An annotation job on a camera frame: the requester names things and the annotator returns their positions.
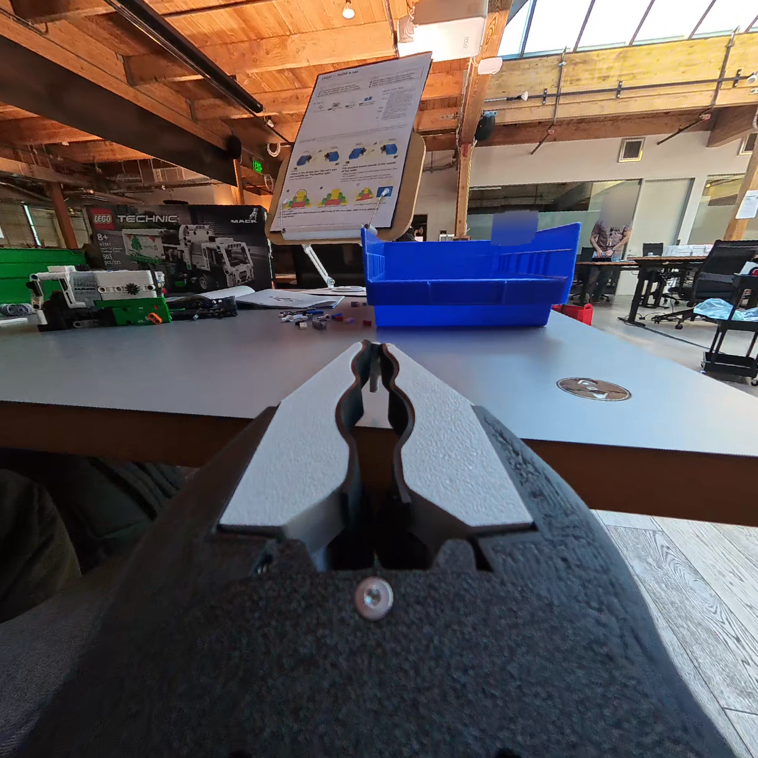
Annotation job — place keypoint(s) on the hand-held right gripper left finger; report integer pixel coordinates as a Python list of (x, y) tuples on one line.
[(296, 462)]

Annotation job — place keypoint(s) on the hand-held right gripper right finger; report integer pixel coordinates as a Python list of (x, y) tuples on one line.
[(456, 468)]

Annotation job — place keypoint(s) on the small grey lego pin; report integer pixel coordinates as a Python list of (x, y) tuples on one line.
[(374, 382)]

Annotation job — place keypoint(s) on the pile of small lego pieces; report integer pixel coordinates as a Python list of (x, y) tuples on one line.
[(320, 320)]

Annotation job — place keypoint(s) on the open lego instruction booklet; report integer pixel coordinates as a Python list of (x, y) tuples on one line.
[(266, 298)]

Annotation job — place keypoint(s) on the black lego set box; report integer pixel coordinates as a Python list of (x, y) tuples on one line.
[(177, 237)]

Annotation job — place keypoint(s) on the white green lego truck model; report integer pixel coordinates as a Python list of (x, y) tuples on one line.
[(100, 296)]

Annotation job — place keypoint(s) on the small grey lego rings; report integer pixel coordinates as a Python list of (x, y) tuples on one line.
[(13, 310)]

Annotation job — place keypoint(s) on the round brown table grommet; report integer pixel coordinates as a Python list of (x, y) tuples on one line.
[(593, 389)]

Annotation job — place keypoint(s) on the white paper sheet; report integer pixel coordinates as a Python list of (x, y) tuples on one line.
[(314, 292)]

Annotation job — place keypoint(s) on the blue plastic bin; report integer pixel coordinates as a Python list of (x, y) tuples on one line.
[(462, 290)]

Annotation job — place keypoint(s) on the round clear stand base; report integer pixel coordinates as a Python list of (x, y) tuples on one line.
[(346, 289)]

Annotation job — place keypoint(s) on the red bag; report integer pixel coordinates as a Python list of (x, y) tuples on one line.
[(574, 312)]

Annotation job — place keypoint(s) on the person's dark trouser leg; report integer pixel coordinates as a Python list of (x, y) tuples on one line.
[(89, 509)]

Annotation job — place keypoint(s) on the brown office desk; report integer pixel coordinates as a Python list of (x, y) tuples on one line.
[(663, 263)]

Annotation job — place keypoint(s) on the instruction sheet on stand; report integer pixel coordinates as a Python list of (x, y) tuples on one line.
[(414, 177)]

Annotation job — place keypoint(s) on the black utility cart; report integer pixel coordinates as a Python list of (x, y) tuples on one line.
[(728, 349)]

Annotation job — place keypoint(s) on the light blue plastic bag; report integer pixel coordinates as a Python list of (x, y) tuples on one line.
[(725, 309)]

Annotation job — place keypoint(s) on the printed instruction sheet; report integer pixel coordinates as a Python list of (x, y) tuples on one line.
[(349, 148)]

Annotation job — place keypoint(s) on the green plastic bin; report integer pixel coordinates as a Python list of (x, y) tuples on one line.
[(35, 275)]

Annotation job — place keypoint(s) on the black office chair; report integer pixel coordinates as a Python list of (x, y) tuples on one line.
[(719, 266)]

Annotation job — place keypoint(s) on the white ceiling device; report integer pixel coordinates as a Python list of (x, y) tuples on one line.
[(444, 29)]

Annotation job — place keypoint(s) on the black lego frame assembly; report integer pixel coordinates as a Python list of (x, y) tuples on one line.
[(204, 308)]

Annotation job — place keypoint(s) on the black wall speaker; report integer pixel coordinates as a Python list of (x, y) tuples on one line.
[(485, 125)]

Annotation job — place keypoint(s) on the grey wall vent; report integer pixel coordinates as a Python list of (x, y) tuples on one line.
[(632, 149)]

